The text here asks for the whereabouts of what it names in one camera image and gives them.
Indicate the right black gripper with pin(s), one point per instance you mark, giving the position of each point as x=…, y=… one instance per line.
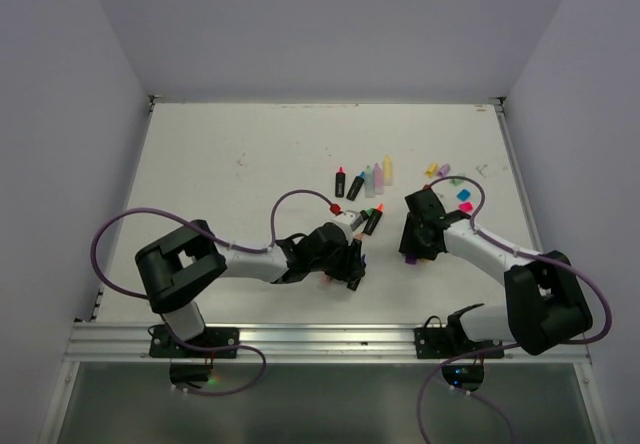
x=407, y=244

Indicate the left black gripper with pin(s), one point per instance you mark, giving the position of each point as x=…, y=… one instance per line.
x=351, y=266

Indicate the orange capped black highlighter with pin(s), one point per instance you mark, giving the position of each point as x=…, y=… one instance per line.
x=373, y=220

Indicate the pink pen cap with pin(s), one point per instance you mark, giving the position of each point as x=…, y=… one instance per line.
x=466, y=207

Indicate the blue pen cap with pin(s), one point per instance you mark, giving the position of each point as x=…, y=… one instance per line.
x=464, y=195

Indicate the blue capped black highlighter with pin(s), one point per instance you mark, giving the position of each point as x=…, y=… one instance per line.
x=356, y=186

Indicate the mint green pastel highlighter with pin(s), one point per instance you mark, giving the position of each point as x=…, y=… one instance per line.
x=369, y=182

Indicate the lilac pastel highlighter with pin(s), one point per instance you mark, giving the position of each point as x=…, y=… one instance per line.
x=378, y=176

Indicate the lilac pen cap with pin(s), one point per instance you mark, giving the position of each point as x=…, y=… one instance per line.
x=443, y=170

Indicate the yellow pastel highlighter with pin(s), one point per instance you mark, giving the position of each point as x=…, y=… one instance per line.
x=387, y=169

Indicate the pink capped black highlighter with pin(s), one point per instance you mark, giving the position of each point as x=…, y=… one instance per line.
x=339, y=183

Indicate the green capped black highlighter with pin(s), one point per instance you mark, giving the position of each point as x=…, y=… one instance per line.
x=366, y=213

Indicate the mint green pen cap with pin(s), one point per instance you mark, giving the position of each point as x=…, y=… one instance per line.
x=458, y=179

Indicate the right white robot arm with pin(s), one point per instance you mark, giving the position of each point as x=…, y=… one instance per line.
x=544, y=303

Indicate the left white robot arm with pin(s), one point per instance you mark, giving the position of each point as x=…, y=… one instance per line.
x=176, y=268

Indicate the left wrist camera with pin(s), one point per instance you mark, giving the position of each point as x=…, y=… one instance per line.
x=349, y=222

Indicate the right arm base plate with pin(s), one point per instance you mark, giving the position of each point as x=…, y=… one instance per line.
x=436, y=339

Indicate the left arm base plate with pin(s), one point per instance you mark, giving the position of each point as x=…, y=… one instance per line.
x=162, y=345

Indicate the aluminium mounting rail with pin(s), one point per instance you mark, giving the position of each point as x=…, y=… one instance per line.
x=285, y=343

